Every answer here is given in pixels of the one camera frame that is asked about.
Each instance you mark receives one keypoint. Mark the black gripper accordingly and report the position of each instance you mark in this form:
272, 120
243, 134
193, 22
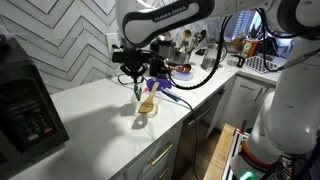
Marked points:
133, 69

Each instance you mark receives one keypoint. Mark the green packet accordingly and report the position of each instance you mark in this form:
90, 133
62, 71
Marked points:
137, 93

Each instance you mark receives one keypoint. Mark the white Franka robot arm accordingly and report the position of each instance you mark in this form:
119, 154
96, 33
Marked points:
293, 110

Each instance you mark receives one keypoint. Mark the blue snack packet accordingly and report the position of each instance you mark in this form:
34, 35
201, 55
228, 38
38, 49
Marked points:
171, 96

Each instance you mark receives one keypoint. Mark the wooden spatula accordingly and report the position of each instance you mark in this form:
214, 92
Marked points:
148, 101

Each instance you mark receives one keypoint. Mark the purple plastic lid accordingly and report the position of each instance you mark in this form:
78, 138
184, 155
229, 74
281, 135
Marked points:
163, 83

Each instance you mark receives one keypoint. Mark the clear plastic container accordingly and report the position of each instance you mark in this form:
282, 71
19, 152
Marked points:
183, 76
158, 103

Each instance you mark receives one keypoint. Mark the black coffee machine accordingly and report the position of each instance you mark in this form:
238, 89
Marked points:
163, 48

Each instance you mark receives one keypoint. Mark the copper measuring spoon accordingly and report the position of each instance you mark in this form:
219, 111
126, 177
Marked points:
181, 68

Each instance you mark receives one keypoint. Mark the metal utensil pot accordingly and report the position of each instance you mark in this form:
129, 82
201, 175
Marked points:
180, 58

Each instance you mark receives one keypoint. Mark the wooden spoon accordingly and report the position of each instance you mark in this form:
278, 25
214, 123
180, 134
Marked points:
186, 35

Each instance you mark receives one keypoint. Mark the stainless dishwasher front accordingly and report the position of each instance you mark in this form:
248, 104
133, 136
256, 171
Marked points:
203, 113

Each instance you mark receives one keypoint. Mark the glass kettle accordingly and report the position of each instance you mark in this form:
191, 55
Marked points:
210, 58

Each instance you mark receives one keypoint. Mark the black ladle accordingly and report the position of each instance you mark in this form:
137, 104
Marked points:
199, 36

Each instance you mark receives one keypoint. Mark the black clip stand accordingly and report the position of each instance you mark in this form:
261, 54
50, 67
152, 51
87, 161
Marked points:
240, 61

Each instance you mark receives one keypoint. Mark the wooden butcher block board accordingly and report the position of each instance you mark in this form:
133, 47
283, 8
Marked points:
218, 155

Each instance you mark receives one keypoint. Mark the green orange box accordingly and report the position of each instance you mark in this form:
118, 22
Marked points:
248, 48

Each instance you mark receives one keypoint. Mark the black microwave oven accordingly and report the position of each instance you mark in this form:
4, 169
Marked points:
23, 110

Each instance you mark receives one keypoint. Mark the patterned drying mat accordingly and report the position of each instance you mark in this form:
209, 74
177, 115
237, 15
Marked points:
258, 64

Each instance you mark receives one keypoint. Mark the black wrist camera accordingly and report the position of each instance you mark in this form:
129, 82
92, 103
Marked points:
130, 56

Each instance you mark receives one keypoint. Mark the white wall outlet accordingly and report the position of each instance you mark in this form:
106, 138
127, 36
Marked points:
111, 39

